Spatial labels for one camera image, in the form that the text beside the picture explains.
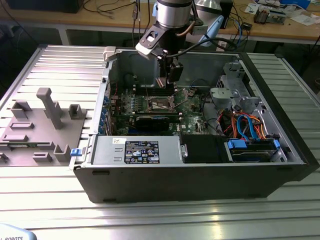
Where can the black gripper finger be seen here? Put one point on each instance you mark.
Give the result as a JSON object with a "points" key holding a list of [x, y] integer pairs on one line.
{"points": [[176, 72]]}

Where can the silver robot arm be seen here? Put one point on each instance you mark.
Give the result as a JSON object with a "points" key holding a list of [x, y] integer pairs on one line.
{"points": [[172, 12]]}

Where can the thin metal locking lever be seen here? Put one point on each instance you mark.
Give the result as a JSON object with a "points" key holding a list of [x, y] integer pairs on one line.
{"points": [[148, 93]]}

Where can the CPU socket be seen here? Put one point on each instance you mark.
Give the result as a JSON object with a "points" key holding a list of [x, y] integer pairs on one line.
{"points": [[160, 106]]}

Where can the round coin cell battery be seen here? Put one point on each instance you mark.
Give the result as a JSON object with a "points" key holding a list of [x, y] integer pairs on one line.
{"points": [[190, 93]]}

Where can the green motherboard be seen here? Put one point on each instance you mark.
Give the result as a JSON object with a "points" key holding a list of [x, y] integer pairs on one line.
{"points": [[190, 117]]}

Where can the grey metal drive cage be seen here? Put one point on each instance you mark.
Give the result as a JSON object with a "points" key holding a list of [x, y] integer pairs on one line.
{"points": [[222, 93]]}

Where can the black graphics card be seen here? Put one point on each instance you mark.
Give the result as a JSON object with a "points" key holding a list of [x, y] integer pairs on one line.
{"points": [[152, 122]]}

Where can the black upright box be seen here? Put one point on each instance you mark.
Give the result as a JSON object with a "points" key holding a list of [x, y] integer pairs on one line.
{"points": [[228, 15]]}

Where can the grey case latch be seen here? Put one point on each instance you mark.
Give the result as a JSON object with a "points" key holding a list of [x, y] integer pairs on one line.
{"points": [[110, 52]]}

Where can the black power adapter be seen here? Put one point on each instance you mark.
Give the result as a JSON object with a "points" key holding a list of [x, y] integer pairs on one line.
{"points": [[247, 25]]}

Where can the black plastic shroud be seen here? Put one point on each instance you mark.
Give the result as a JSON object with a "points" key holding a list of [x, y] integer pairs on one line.
{"points": [[202, 148]]}

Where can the metal heat sink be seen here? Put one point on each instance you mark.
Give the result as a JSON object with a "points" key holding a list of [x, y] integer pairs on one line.
{"points": [[261, 16]]}

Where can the hard disk in blue carrier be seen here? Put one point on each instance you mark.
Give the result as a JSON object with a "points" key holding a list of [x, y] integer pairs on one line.
{"points": [[238, 145]]}

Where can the wooden workbench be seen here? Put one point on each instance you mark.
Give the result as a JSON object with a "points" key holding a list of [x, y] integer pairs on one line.
{"points": [[75, 20]]}

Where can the grey power supply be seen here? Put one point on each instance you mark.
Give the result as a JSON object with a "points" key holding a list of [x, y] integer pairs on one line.
{"points": [[107, 150]]}

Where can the grey metal part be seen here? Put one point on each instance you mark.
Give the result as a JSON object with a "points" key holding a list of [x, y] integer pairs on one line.
{"points": [[277, 16]]}

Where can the black PC case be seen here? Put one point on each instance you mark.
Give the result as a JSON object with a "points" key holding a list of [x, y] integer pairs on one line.
{"points": [[175, 185]]}

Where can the blue box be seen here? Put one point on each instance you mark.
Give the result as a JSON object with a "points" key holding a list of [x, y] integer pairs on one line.
{"points": [[295, 2]]}

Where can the blue plastic tab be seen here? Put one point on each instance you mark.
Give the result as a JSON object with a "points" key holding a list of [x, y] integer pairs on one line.
{"points": [[76, 152]]}

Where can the white paper sheets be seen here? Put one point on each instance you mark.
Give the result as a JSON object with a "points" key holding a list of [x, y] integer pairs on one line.
{"points": [[303, 18]]}

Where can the black flat device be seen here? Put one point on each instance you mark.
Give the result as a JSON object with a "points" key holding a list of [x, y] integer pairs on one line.
{"points": [[45, 5]]}

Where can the grey parts rack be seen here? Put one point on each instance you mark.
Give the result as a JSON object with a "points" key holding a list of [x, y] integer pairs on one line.
{"points": [[37, 140]]}

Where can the pale blue teach pendant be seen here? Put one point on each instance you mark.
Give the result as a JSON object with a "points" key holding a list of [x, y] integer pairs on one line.
{"points": [[15, 232]]}

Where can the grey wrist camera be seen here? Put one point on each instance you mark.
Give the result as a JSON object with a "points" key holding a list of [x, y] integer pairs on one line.
{"points": [[200, 30]]}

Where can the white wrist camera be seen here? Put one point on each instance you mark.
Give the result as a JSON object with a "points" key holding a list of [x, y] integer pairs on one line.
{"points": [[147, 47]]}

